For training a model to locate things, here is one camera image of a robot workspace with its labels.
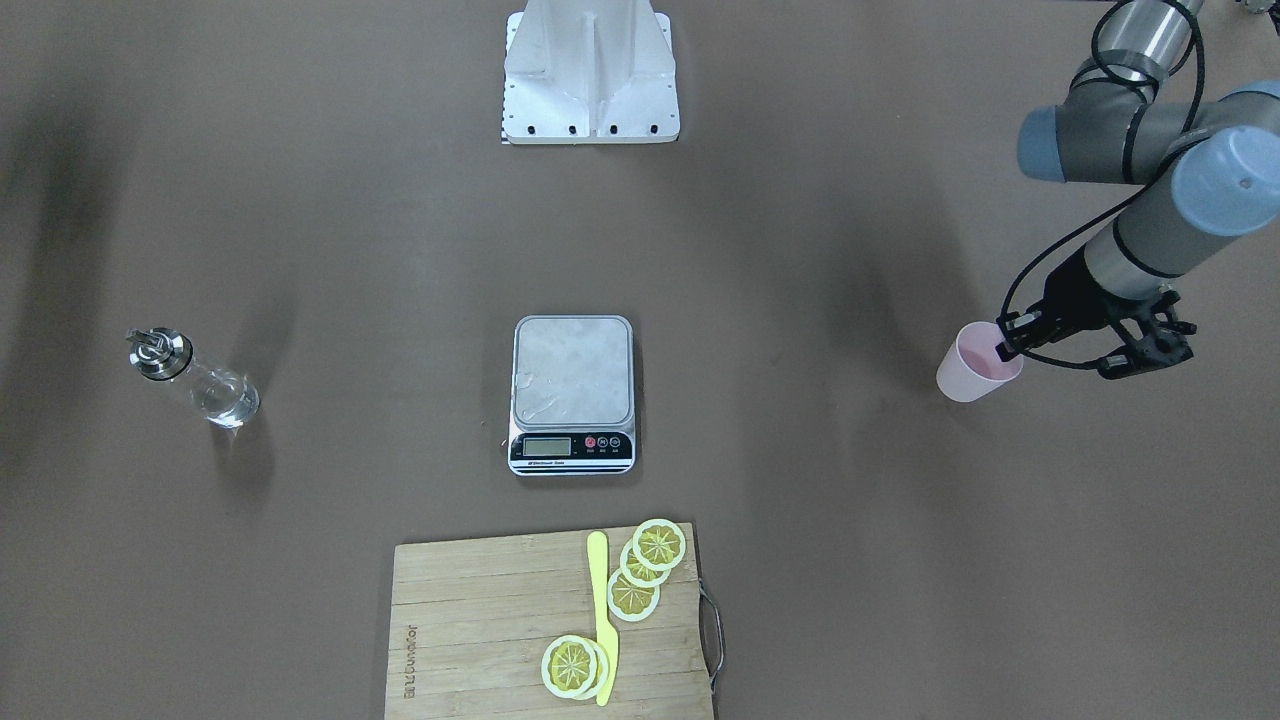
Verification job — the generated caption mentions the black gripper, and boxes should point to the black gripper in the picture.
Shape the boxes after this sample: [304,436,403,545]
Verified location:
[996,250,1197,380]

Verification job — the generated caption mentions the pink plastic cup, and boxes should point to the pink plastic cup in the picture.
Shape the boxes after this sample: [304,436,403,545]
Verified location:
[934,322,1027,404]

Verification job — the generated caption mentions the glass sauce bottle steel spout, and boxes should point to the glass sauce bottle steel spout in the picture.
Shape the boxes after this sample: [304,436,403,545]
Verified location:
[125,327,260,430]

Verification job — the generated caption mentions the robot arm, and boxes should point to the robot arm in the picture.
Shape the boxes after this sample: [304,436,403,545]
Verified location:
[995,1,1279,379]

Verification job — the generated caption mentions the digital kitchen scale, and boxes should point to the digital kitchen scale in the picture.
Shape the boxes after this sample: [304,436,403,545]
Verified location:
[507,314,637,477]

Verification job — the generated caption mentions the lemon slice top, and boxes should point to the lemon slice top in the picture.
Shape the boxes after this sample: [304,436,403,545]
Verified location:
[631,518,689,571]

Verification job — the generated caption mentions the lemon slice middle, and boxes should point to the lemon slice middle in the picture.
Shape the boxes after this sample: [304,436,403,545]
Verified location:
[620,541,671,589]

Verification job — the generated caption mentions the lemon slice lower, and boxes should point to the lemon slice lower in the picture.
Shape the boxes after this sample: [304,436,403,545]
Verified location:
[605,570,660,623]

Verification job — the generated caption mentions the yellow plastic knife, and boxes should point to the yellow plastic knife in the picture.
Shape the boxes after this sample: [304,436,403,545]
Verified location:
[586,530,620,707]

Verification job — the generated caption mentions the lemon slice behind pair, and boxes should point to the lemon slice behind pair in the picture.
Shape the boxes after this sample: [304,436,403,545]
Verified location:
[577,639,611,701]

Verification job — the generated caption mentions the lemon slice front pair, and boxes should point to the lemon slice front pair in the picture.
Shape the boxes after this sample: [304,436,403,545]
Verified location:
[540,634,596,700]

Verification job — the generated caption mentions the bamboo cutting board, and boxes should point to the bamboo cutting board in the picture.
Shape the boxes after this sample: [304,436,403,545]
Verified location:
[383,523,722,719]

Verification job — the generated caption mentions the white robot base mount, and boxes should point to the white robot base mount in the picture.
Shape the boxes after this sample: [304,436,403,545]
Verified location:
[500,1,681,145]

